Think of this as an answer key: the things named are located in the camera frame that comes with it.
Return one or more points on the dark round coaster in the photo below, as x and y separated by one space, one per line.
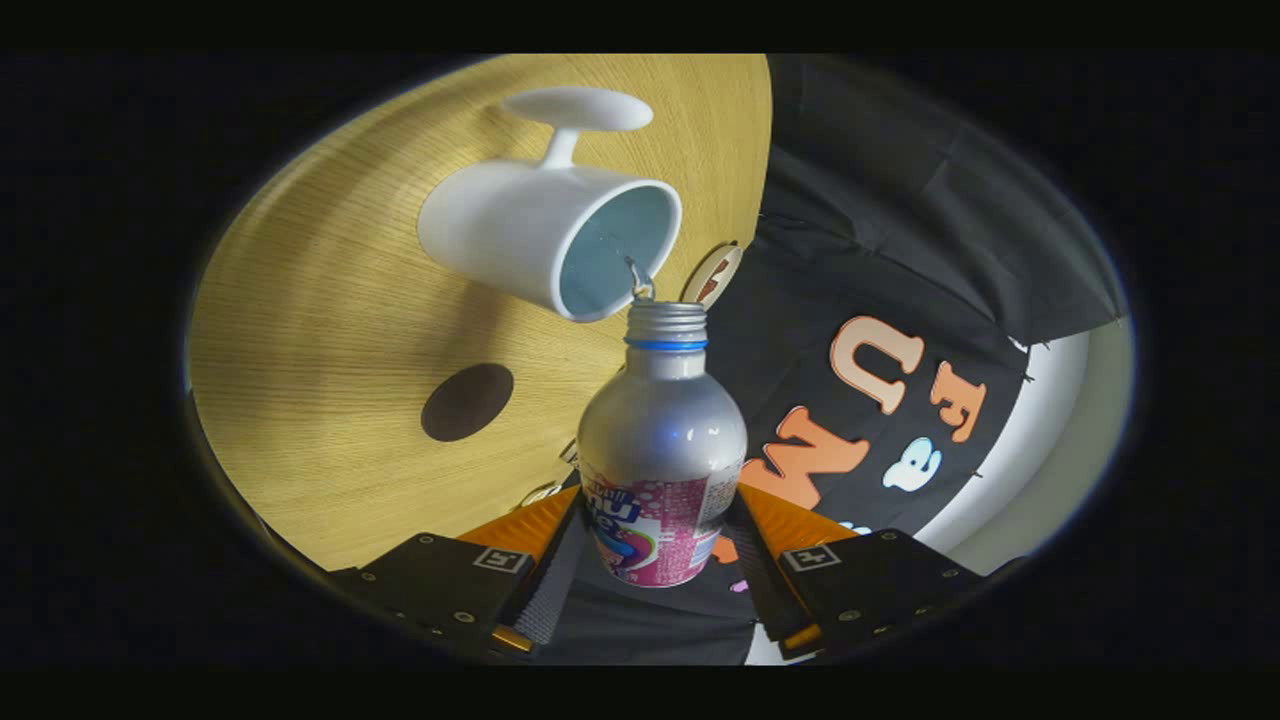
467 402

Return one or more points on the small white plate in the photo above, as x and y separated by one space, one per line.
705 270

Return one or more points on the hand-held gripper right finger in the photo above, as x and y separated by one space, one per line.
765 590

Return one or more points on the wooden table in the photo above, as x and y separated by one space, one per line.
330 300

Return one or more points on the white cup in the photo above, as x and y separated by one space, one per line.
500 225

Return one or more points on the silver juice bottle red label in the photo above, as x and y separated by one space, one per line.
660 440

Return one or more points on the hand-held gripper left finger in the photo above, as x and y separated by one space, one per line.
545 600

